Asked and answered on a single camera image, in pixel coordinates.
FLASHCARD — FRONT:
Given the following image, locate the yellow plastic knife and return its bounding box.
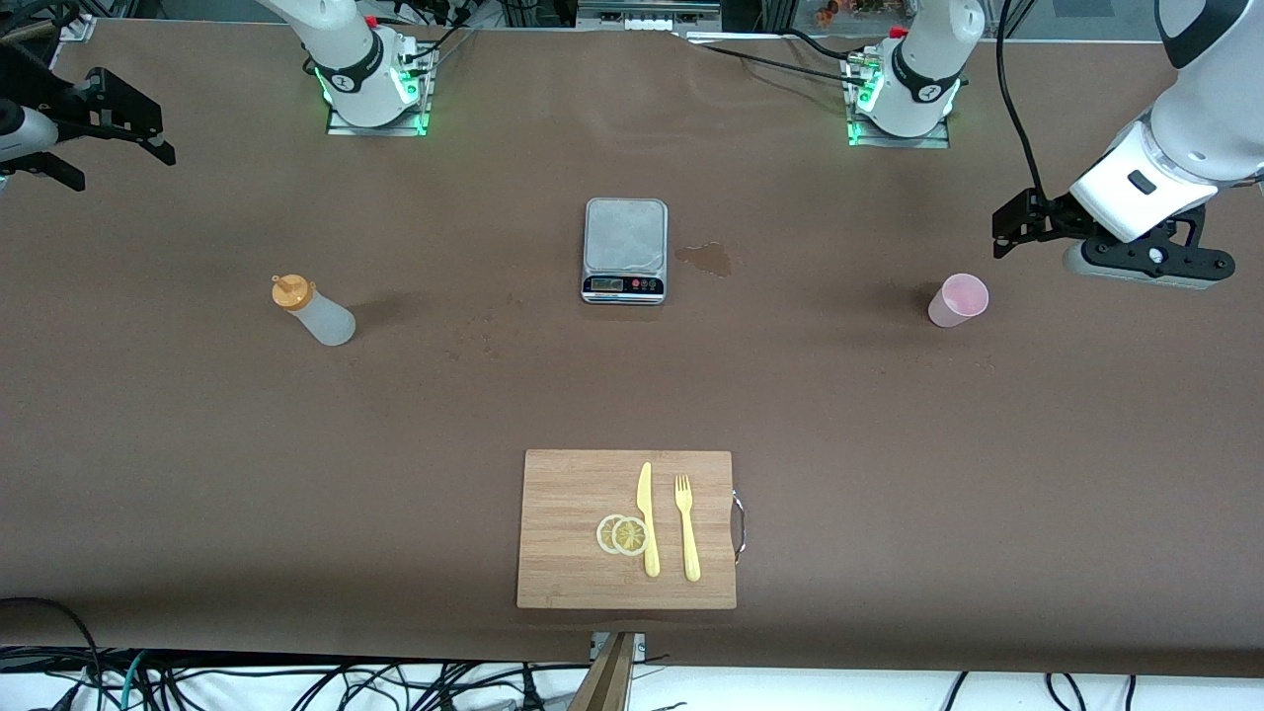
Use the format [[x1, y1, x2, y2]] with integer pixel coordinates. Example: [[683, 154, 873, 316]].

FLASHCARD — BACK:
[[637, 462, 661, 579]]

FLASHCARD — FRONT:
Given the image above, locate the grey power strip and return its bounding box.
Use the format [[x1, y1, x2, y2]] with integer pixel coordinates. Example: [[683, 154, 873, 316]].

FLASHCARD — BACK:
[[578, 0, 722, 33]]

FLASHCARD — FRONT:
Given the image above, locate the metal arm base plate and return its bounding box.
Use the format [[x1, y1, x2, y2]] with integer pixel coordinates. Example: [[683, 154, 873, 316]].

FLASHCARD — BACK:
[[847, 54, 951, 149], [326, 44, 433, 137]]

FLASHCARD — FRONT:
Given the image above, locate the teal floor cable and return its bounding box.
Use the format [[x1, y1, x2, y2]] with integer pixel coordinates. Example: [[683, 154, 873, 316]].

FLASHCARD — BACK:
[[117, 650, 151, 711]]

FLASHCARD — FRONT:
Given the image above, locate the wooden beam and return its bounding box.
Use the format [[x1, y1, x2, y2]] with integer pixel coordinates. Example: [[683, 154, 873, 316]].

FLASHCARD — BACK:
[[570, 632, 638, 711]]

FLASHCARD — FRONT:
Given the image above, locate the translucent sauce bottle orange cap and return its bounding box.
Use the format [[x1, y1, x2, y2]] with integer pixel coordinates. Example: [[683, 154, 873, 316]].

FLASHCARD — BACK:
[[272, 275, 356, 348]]

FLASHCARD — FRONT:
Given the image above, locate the pink plastic cup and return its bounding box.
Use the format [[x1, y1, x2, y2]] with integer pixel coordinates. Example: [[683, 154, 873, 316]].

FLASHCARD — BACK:
[[927, 274, 989, 329]]

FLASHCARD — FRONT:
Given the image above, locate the wooden cutting board metal handle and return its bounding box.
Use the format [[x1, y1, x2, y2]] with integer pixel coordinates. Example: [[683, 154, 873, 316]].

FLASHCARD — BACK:
[[515, 449, 747, 611]]

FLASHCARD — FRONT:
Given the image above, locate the brown table cover sheet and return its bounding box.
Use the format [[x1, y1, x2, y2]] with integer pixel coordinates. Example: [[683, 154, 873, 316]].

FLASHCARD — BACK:
[[0, 18, 1264, 680]]

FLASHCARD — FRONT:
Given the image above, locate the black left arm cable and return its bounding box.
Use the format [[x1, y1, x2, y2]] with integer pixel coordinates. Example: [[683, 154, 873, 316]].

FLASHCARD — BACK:
[[995, 0, 1050, 203]]

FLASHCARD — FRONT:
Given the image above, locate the silver digital kitchen scale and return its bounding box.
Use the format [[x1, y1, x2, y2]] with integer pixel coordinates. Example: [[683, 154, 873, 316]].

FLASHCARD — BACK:
[[581, 197, 670, 306]]

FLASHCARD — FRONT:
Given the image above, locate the yellow plastic fork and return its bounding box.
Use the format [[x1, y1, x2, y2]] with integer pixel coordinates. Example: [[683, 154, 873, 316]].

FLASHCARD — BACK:
[[674, 474, 702, 583]]

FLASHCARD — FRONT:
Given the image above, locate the black base cable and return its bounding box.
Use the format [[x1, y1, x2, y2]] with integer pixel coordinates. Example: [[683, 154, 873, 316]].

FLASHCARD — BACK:
[[691, 39, 858, 88], [420, 25, 480, 65], [785, 28, 870, 70]]

